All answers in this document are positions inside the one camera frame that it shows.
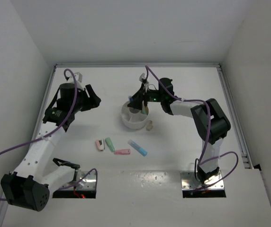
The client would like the blue highlighter marker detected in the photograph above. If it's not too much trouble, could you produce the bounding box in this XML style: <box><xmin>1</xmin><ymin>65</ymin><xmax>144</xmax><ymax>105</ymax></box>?
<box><xmin>128</xmin><ymin>140</ymin><xmax>147</xmax><ymax>157</ymax></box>

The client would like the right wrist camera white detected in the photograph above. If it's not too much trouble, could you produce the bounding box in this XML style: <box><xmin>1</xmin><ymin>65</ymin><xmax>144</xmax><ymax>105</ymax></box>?
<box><xmin>139</xmin><ymin>73</ymin><xmax>149</xmax><ymax>87</ymax></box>

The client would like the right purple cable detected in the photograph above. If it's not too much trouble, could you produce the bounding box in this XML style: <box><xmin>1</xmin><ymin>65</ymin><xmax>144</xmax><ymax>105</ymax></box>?
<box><xmin>145</xmin><ymin>65</ymin><xmax>239</xmax><ymax>190</ymax></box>

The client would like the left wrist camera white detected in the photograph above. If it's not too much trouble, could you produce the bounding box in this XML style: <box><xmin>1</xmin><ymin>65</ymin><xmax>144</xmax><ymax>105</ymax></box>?
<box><xmin>74</xmin><ymin>72</ymin><xmax>83</xmax><ymax>86</ymax></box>

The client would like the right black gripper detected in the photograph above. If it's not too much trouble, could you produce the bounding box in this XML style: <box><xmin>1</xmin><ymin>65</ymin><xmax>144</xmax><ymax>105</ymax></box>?
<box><xmin>128</xmin><ymin>83</ymin><xmax>165</xmax><ymax>111</ymax></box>

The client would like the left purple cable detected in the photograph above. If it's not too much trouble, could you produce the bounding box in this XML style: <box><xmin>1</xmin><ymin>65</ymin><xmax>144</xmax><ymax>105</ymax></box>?
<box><xmin>0</xmin><ymin>68</ymin><xmax>98</xmax><ymax>201</ymax></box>

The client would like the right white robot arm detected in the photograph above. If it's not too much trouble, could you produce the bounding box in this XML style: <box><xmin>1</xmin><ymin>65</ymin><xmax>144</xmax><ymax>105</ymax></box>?
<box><xmin>127</xmin><ymin>75</ymin><xmax>231</xmax><ymax>184</ymax></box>

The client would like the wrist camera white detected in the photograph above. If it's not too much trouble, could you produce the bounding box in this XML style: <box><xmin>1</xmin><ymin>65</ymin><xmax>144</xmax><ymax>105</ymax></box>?
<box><xmin>139</xmin><ymin>73</ymin><xmax>149</xmax><ymax>87</ymax></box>
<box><xmin>74</xmin><ymin>72</ymin><xmax>83</xmax><ymax>86</ymax></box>

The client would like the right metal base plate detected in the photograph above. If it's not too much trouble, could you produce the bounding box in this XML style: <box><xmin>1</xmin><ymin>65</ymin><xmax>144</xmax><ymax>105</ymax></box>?
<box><xmin>180</xmin><ymin>171</ymin><xmax>225</xmax><ymax>191</ymax></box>

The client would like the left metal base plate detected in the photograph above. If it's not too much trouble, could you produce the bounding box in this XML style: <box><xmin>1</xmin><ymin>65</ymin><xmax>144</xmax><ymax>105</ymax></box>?
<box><xmin>57</xmin><ymin>168</ymin><xmax>98</xmax><ymax>191</ymax></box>

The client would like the metal base plate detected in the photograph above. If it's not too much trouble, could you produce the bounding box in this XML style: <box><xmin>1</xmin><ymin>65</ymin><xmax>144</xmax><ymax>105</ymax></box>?
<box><xmin>180</xmin><ymin>171</ymin><xmax>225</xmax><ymax>191</ymax></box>
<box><xmin>57</xmin><ymin>168</ymin><xmax>98</xmax><ymax>191</ymax></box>

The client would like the purple cable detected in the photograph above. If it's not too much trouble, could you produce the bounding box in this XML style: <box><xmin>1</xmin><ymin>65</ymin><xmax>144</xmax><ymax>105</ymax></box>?
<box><xmin>145</xmin><ymin>65</ymin><xmax>239</xmax><ymax>190</ymax></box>
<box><xmin>0</xmin><ymin>68</ymin><xmax>98</xmax><ymax>201</ymax></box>

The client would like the white round divided organizer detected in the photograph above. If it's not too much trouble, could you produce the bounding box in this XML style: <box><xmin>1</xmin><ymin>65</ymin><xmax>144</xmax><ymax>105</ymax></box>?
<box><xmin>121</xmin><ymin>101</ymin><xmax>149</xmax><ymax>130</ymax></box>

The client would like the pink highlighter marker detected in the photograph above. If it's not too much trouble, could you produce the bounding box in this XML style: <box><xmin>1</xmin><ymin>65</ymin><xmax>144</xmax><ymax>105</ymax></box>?
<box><xmin>114</xmin><ymin>149</ymin><xmax>131</xmax><ymax>155</ymax></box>

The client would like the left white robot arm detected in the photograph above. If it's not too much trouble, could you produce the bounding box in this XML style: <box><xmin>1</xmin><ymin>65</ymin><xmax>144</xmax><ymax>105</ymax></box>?
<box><xmin>0</xmin><ymin>83</ymin><xmax>101</xmax><ymax>211</ymax></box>

